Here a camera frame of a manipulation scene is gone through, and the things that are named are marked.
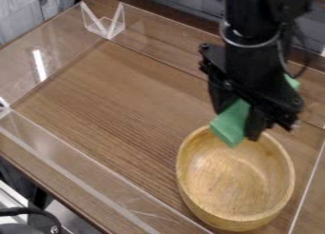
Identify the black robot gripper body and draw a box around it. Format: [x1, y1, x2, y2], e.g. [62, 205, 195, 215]
[200, 38, 306, 130]

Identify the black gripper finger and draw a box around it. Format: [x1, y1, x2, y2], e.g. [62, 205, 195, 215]
[208, 81, 238, 114]
[244, 107, 275, 141]

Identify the green rectangular block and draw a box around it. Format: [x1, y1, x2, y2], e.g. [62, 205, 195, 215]
[208, 73, 303, 149]

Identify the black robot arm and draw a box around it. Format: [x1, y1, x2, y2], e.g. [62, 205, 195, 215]
[200, 0, 312, 146]

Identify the brown wooden bowl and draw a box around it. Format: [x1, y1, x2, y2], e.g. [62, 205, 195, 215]
[176, 127, 296, 232]

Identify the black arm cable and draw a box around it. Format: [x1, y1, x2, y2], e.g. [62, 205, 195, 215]
[275, 22, 312, 80]

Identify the clear acrylic corner bracket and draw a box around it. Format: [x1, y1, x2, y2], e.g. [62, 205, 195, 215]
[80, 2, 126, 40]

